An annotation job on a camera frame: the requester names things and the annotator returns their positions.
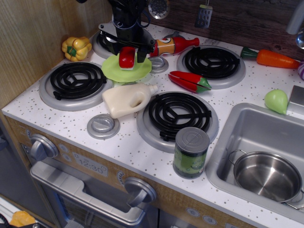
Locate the red white toy sushi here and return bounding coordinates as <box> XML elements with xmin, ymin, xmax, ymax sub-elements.
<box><xmin>119</xmin><ymin>47</ymin><xmax>135</xmax><ymax>70</ymax></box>

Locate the black burner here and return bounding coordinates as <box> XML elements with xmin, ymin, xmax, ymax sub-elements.
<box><xmin>91</xmin><ymin>24</ymin><xmax>153</xmax><ymax>59</ymax></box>
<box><xmin>176</xmin><ymin>46</ymin><xmax>246</xmax><ymax>90</ymax></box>
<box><xmin>39</xmin><ymin>62</ymin><xmax>114</xmax><ymax>111</ymax></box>
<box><xmin>136</xmin><ymin>92</ymin><xmax>219</xmax><ymax>153</ymax></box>

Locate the grey oven door handle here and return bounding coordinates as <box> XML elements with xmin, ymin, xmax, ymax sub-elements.
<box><xmin>30</xmin><ymin>162</ymin><xmax>145</xmax><ymax>228</ymax></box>

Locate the red toy chili pepper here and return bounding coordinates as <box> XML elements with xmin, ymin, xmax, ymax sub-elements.
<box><xmin>168</xmin><ymin>71</ymin><xmax>211</xmax><ymax>93</ymax></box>

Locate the yellow toy bell pepper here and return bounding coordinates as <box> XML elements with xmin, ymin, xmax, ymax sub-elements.
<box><xmin>61</xmin><ymin>37</ymin><xmax>92</xmax><ymax>62</ymax></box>

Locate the green grey toy can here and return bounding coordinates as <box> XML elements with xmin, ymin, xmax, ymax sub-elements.
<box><xmin>173</xmin><ymin>127</ymin><xmax>209</xmax><ymax>179</ymax></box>

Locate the orange toy carrot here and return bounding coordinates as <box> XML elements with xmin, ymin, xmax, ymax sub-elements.
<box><xmin>241</xmin><ymin>47</ymin><xmax>300</xmax><ymax>69</ymax></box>

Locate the cream toy detergent jug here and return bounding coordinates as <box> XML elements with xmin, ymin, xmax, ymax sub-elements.
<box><xmin>102</xmin><ymin>83</ymin><xmax>158</xmax><ymax>119</ymax></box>

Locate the back right black burner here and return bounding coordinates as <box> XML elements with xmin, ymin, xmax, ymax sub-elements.
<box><xmin>176</xmin><ymin>46</ymin><xmax>246</xmax><ymax>90</ymax></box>

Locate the oven clock display panel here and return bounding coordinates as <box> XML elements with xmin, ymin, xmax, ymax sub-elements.
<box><xmin>72</xmin><ymin>152</ymin><xmax>108</xmax><ymax>177</ymax></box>

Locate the grey stovetop knob front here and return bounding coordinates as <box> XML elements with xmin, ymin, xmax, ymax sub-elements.
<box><xmin>87</xmin><ymin>114</ymin><xmax>120</xmax><ymax>140</ymax></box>

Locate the grey stovetop knob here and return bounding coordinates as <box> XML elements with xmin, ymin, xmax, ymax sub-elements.
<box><xmin>164</xmin><ymin>31</ymin><xmax>184</xmax><ymax>38</ymax></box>
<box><xmin>87</xmin><ymin>114</ymin><xmax>120</xmax><ymax>140</ymax></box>
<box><xmin>148</xmin><ymin>57</ymin><xmax>169</xmax><ymax>74</ymax></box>

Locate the light green toy pear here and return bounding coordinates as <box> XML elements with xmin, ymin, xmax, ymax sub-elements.
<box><xmin>264</xmin><ymin>89</ymin><xmax>288</xmax><ymax>114</ymax></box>

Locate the red toy ketchup bottle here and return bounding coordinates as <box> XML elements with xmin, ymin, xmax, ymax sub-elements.
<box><xmin>150</xmin><ymin>37</ymin><xmax>200</xmax><ymax>57</ymax></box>

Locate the grey stovetop knob middle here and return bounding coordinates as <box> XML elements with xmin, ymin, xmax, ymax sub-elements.
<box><xmin>148</xmin><ymin>57</ymin><xmax>169</xmax><ymax>74</ymax></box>

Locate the yellow object on floor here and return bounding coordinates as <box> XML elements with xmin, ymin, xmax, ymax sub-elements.
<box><xmin>9</xmin><ymin>211</ymin><xmax>36</xmax><ymax>228</ymax></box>

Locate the left grey oven knob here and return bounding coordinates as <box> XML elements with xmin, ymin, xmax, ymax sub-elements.
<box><xmin>29</xmin><ymin>134</ymin><xmax>59</xmax><ymax>162</ymax></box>

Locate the steel pot with handles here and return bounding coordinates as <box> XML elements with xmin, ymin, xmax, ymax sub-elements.
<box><xmin>228</xmin><ymin>150</ymin><xmax>304</xmax><ymax>210</ymax></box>

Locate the purple toy onion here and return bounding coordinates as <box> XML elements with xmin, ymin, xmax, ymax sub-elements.
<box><xmin>297</xmin><ymin>60</ymin><xmax>304</xmax><ymax>80</ymax></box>

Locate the grey stovetop knob back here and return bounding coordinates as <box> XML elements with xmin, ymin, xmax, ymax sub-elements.
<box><xmin>164</xmin><ymin>31</ymin><xmax>184</xmax><ymax>38</ymax></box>

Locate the back left black burner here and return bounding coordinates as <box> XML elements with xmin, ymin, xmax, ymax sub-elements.
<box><xmin>91</xmin><ymin>24</ymin><xmax>153</xmax><ymax>59</ymax></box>

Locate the grey oven knob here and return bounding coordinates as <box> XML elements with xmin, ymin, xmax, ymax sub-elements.
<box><xmin>124</xmin><ymin>177</ymin><xmax>157</xmax><ymax>208</ymax></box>
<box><xmin>29</xmin><ymin>134</ymin><xmax>59</xmax><ymax>162</ymax></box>

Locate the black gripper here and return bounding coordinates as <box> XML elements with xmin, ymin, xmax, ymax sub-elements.
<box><xmin>99</xmin><ymin>23</ymin><xmax>156</xmax><ymax>63</ymax></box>

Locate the front right black burner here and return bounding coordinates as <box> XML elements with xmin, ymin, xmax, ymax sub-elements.
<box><xmin>136</xmin><ymin>92</ymin><xmax>219</xmax><ymax>153</ymax></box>

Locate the hanging metal strainer ladle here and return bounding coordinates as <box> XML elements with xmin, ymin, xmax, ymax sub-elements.
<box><xmin>148</xmin><ymin>0</ymin><xmax>170</xmax><ymax>19</ymax></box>

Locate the right grey oven knob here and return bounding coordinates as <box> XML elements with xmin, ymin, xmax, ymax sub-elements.
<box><xmin>124</xmin><ymin>177</ymin><xmax>157</xmax><ymax>208</ymax></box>

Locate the light green plastic plate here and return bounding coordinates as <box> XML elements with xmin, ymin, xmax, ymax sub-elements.
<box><xmin>101</xmin><ymin>54</ymin><xmax>152</xmax><ymax>82</ymax></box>

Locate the hanging metal spoon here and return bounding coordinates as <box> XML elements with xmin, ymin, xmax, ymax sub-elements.
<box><xmin>295</xmin><ymin>29</ymin><xmax>304</xmax><ymax>49</ymax></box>

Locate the grey sink basin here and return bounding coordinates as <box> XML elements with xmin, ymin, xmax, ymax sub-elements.
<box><xmin>206</xmin><ymin>103</ymin><xmax>304</xmax><ymax>224</ymax></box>

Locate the front left black burner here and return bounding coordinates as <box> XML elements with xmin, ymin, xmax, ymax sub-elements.
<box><xmin>39</xmin><ymin>62</ymin><xmax>114</xmax><ymax>111</ymax></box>

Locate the grey faucet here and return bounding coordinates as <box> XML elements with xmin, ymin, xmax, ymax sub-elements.
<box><xmin>286</xmin><ymin>0</ymin><xmax>304</xmax><ymax>35</ymax></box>

